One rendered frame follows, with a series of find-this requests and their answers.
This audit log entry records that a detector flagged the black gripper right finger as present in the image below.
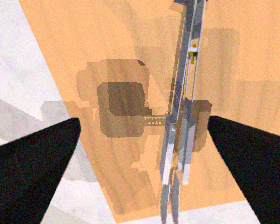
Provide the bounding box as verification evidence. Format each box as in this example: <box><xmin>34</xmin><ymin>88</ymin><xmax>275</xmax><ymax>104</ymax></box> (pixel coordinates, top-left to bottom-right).
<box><xmin>207</xmin><ymin>115</ymin><xmax>280</xmax><ymax>224</ymax></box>

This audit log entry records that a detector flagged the wooden board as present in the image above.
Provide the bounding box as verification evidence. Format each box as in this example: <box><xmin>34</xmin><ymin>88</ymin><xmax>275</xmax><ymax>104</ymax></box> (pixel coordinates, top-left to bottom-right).
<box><xmin>19</xmin><ymin>0</ymin><xmax>280</xmax><ymax>224</ymax></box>

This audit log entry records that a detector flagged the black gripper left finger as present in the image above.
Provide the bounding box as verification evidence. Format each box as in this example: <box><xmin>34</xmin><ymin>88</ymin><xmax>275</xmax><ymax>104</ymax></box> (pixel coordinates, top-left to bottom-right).
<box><xmin>0</xmin><ymin>117</ymin><xmax>81</xmax><ymax>224</ymax></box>

